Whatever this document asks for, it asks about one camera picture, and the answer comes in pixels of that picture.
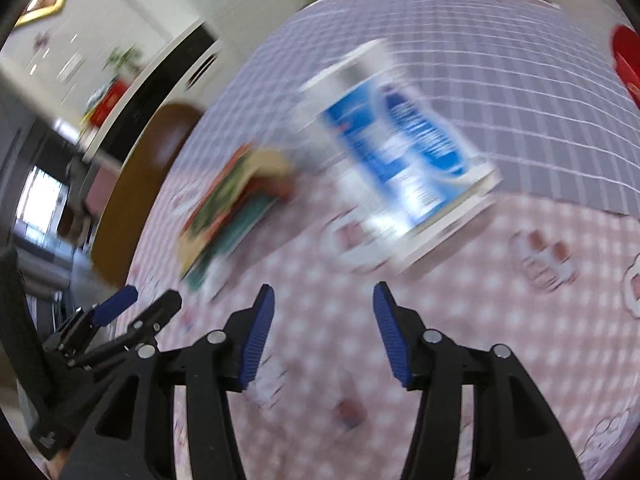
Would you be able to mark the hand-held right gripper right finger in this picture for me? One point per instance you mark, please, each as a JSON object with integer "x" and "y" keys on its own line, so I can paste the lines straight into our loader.
{"x": 392, "y": 340}

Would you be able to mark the butterfly wall decal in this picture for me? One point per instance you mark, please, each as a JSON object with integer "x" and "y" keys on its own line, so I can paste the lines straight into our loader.
{"x": 42, "y": 40}

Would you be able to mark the colourful snack packet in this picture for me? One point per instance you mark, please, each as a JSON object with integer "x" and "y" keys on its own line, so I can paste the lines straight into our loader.
{"x": 230, "y": 210}

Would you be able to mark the pink checked tablecloth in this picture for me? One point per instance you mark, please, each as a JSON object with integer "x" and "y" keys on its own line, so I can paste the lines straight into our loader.
{"x": 450, "y": 310}

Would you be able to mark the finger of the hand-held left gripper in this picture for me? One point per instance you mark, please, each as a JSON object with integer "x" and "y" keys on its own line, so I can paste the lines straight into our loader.
{"x": 160, "y": 312}
{"x": 115, "y": 305}

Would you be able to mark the brown wooden dining chair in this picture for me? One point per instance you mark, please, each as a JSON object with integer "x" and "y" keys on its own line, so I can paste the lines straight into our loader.
{"x": 140, "y": 190}

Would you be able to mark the red jacket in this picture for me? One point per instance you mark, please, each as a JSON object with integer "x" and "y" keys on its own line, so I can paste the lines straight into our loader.
{"x": 627, "y": 65}

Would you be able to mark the blue and white carton box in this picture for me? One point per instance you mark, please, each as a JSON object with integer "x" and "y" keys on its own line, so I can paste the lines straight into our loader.
{"x": 395, "y": 160}

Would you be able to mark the purple checked tablecloth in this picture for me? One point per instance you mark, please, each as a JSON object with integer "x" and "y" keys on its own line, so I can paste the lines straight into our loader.
{"x": 500, "y": 60}

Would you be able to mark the white sideboard cabinet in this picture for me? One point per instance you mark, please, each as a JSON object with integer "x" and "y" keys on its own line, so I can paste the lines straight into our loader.
{"x": 150, "y": 90}

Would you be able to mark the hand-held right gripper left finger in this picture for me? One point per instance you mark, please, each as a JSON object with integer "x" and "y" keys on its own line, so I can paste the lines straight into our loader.
{"x": 257, "y": 340}

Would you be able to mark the small green potted plant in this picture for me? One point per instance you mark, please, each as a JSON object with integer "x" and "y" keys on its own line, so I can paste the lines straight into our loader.
{"x": 122, "y": 60}

